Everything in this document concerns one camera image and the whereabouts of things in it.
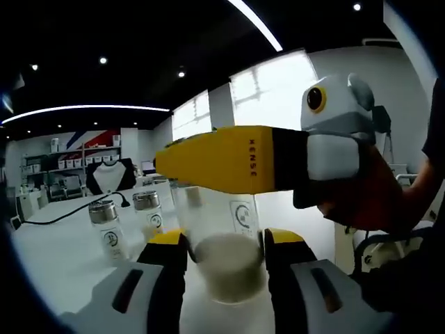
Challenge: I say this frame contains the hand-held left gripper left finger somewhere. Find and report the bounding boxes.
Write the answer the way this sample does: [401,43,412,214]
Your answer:
[60,229,191,334]

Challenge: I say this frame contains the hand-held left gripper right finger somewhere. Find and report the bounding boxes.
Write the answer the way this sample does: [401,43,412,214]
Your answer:
[263,228,394,334]

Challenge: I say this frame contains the small seasoning bottle white contents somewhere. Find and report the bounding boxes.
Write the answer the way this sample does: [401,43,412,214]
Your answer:
[88,200,130,262]

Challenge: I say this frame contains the tall seasoning bottle pale contents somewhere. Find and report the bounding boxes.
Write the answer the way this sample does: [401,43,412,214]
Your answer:
[173,182,269,304]

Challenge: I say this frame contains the small seasoning bottle beige contents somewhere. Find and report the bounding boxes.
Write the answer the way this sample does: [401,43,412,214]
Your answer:
[132,190,165,241]

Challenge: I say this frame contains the person's right hand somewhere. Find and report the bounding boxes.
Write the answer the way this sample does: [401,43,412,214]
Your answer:
[317,142,412,233]

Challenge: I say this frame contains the white office chair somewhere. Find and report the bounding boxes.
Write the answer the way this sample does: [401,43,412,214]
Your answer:
[333,208,439,280]

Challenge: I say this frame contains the person's body in dark clothing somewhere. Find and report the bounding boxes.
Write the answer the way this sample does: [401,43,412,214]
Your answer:
[350,78,445,321]

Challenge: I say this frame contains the black chair with white shirt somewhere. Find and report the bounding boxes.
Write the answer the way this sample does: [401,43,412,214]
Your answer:
[86,157,138,196]

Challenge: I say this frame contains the long ceiling light strip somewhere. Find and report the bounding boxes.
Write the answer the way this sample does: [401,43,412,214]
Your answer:
[227,0,284,53]

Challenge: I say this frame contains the curved ceiling light strip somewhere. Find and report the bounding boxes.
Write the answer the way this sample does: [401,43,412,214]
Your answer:
[1,104,172,125]

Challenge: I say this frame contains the storage shelf with white boxes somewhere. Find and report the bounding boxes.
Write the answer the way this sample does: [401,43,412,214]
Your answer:
[19,136,123,175]

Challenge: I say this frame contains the black power cable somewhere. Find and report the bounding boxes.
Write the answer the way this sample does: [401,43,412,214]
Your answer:
[18,191,132,225]

